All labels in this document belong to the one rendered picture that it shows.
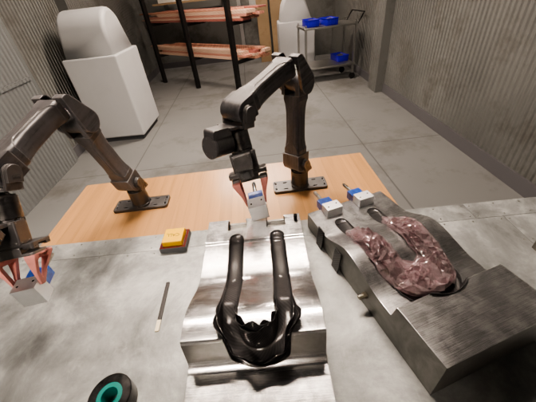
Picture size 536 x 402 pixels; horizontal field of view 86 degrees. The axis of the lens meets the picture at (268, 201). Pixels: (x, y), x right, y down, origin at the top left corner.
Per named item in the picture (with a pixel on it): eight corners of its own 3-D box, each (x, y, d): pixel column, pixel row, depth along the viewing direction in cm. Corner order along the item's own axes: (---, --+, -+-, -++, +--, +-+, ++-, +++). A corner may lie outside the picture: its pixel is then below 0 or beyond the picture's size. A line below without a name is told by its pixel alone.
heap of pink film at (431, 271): (337, 233, 79) (339, 211, 74) (392, 214, 83) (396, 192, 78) (403, 313, 59) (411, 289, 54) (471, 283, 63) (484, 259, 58)
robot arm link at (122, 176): (137, 194, 100) (73, 119, 74) (120, 194, 101) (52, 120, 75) (143, 180, 104) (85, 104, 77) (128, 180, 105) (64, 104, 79)
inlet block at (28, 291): (47, 262, 74) (34, 248, 71) (67, 258, 75) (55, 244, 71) (25, 307, 64) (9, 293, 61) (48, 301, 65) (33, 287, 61)
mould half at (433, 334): (307, 226, 90) (307, 199, 84) (377, 203, 96) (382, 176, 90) (430, 395, 52) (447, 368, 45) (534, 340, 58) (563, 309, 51)
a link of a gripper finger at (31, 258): (44, 287, 61) (30, 246, 60) (8, 295, 60) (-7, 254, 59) (62, 274, 68) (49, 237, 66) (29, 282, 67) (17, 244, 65)
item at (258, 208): (247, 191, 90) (243, 178, 87) (262, 187, 90) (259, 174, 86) (252, 221, 81) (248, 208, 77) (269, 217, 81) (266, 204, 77)
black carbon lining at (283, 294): (230, 239, 79) (223, 213, 73) (287, 234, 79) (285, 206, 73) (218, 377, 51) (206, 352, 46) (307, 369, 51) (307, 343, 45)
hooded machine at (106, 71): (118, 124, 418) (70, 9, 334) (161, 118, 418) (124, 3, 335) (100, 144, 362) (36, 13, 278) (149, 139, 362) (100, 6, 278)
